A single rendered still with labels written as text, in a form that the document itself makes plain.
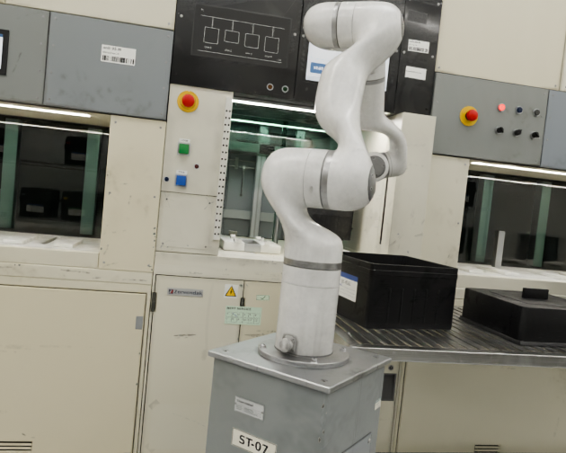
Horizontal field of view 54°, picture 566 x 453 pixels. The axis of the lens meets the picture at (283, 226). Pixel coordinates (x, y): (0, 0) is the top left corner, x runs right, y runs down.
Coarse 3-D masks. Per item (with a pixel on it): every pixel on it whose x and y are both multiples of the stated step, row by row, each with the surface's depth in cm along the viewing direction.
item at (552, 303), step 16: (528, 288) 158; (464, 304) 168; (480, 304) 160; (496, 304) 153; (512, 304) 146; (528, 304) 147; (544, 304) 150; (560, 304) 152; (464, 320) 166; (480, 320) 160; (496, 320) 152; (512, 320) 146; (528, 320) 142; (544, 320) 143; (560, 320) 144; (512, 336) 145; (528, 336) 143; (544, 336) 144; (560, 336) 145
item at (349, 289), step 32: (352, 256) 171; (384, 256) 175; (352, 288) 152; (384, 288) 144; (416, 288) 148; (448, 288) 151; (352, 320) 150; (384, 320) 145; (416, 320) 148; (448, 320) 152
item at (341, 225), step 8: (312, 208) 206; (312, 216) 206; (320, 216) 207; (328, 216) 207; (336, 216) 208; (344, 216) 208; (352, 216) 209; (320, 224) 207; (328, 224) 208; (336, 224) 208; (344, 224) 209; (336, 232) 208; (344, 232) 209
